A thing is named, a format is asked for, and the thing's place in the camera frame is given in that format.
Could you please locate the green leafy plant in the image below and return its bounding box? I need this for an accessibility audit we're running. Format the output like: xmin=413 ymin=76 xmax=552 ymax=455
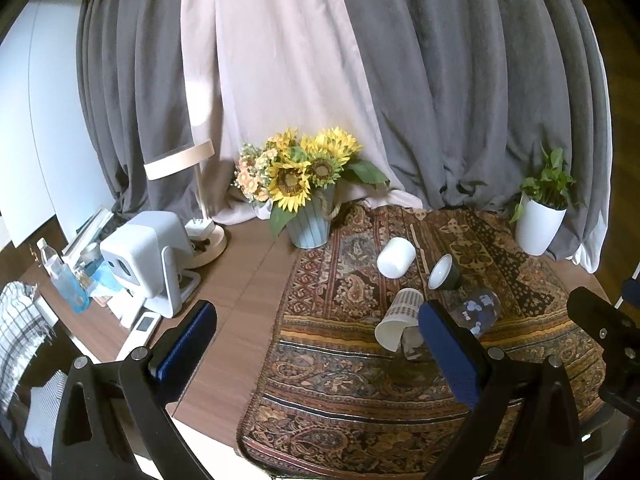
xmin=510 ymin=145 xmax=586 ymax=223

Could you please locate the blue packet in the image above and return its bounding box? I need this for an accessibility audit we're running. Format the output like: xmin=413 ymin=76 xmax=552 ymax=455
xmin=92 ymin=262 xmax=123 ymax=293

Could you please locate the patterned paper cup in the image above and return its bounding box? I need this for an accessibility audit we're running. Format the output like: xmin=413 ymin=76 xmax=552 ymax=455
xmin=375 ymin=288 xmax=425 ymax=352

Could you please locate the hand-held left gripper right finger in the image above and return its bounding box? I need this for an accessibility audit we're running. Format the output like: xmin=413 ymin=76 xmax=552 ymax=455
xmin=418 ymin=300 xmax=587 ymax=480

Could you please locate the clear water bottle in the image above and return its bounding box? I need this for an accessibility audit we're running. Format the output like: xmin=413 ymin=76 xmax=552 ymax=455
xmin=36 ymin=239 xmax=66 ymax=281

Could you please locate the white power adapter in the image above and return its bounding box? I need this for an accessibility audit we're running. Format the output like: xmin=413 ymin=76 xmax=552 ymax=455
xmin=185 ymin=218 xmax=213 ymax=241

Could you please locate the white remote control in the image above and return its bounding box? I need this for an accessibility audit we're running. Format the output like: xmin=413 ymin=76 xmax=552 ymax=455
xmin=116 ymin=311 xmax=162 ymax=361

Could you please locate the plaid cloth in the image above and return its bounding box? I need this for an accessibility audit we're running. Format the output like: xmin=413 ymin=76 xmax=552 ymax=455
xmin=0 ymin=281 xmax=56 ymax=391

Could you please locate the pale pink curtain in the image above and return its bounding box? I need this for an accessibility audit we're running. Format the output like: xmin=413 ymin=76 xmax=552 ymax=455
xmin=180 ymin=0 xmax=426 ymax=226

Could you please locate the stack of books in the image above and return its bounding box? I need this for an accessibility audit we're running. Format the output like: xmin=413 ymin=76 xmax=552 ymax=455
xmin=62 ymin=207 xmax=118 ymax=271

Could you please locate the small clear glass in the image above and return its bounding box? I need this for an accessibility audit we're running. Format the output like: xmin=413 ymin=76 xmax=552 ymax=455
xmin=398 ymin=326 xmax=431 ymax=362

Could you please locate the white board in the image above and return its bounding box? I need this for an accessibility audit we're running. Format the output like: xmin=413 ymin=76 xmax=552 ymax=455
xmin=0 ymin=0 xmax=116 ymax=248

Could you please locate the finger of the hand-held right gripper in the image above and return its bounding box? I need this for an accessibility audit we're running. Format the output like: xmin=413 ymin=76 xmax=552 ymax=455
xmin=566 ymin=286 xmax=640 ymax=413

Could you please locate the bottle with blue liquid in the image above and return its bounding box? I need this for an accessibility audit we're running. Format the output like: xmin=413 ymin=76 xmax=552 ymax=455
xmin=50 ymin=260 xmax=91 ymax=314

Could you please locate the grey curtain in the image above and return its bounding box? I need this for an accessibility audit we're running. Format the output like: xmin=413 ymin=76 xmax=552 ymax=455
xmin=75 ymin=0 xmax=221 ymax=221
xmin=345 ymin=0 xmax=613 ymax=273

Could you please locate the white projector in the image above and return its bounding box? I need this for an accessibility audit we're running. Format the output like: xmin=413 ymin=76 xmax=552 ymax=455
xmin=100 ymin=211 xmax=201 ymax=318

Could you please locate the clear glass with blue print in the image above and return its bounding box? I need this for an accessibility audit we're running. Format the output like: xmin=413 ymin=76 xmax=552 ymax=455
xmin=447 ymin=287 xmax=502 ymax=339

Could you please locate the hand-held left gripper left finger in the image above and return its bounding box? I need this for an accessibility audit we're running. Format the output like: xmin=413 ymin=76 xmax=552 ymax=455
xmin=51 ymin=300 xmax=218 ymax=480

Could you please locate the white plant pot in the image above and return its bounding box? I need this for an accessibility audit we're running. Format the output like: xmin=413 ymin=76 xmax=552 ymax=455
xmin=514 ymin=199 xmax=567 ymax=256

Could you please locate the sunflower bouquet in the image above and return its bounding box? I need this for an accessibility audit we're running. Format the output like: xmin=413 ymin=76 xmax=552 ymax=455
xmin=232 ymin=127 xmax=391 ymax=238

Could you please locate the dark cup with white inside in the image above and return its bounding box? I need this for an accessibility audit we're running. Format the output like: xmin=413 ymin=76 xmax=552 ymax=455
xmin=428 ymin=253 xmax=462 ymax=291

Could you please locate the white desk lamp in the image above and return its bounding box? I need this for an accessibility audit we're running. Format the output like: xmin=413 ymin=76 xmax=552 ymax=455
xmin=144 ymin=141 xmax=228 ymax=269

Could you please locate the blue ribbed vase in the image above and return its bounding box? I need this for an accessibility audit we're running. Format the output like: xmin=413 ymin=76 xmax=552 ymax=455
xmin=285 ymin=185 xmax=333 ymax=248

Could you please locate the patterned woven table rug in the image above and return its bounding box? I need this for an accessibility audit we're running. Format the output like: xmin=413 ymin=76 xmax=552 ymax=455
xmin=236 ymin=203 xmax=608 ymax=478

